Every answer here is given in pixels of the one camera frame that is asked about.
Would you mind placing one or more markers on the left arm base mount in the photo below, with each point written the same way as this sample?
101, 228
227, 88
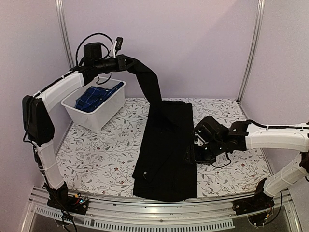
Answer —
60, 199

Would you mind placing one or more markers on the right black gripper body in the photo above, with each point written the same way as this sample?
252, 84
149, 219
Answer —
207, 155

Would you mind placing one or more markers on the blue plaid shirt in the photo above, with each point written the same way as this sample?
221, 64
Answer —
93, 97

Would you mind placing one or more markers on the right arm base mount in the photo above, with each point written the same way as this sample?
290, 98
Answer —
257, 202

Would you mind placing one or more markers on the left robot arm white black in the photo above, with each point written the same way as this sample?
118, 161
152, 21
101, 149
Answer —
38, 126

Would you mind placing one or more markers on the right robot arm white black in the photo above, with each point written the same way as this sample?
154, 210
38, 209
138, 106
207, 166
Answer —
245, 135

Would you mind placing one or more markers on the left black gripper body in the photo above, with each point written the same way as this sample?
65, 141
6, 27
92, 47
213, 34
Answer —
119, 66

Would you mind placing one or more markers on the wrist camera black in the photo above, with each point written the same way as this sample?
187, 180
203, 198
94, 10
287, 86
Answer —
93, 51
210, 130

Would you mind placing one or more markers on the white plastic bin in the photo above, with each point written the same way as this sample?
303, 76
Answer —
97, 119

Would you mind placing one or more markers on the right aluminium corner post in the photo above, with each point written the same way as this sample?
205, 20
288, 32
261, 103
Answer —
253, 48

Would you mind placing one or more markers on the left aluminium corner post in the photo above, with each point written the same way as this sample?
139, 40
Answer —
64, 32

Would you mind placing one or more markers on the black long sleeve shirt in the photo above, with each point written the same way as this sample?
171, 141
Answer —
165, 169

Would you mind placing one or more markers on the aluminium corner post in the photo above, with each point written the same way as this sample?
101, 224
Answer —
253, 48
64, 32

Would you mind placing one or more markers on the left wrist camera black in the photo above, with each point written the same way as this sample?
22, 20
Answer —
93, 51

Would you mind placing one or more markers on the aluminium front rail frame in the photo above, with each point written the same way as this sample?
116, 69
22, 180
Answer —
124, 214

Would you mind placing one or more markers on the floral patterned tablecloth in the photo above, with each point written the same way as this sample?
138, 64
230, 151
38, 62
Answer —
102, 162

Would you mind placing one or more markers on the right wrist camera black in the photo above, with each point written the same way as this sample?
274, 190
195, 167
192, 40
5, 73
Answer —
210, 130

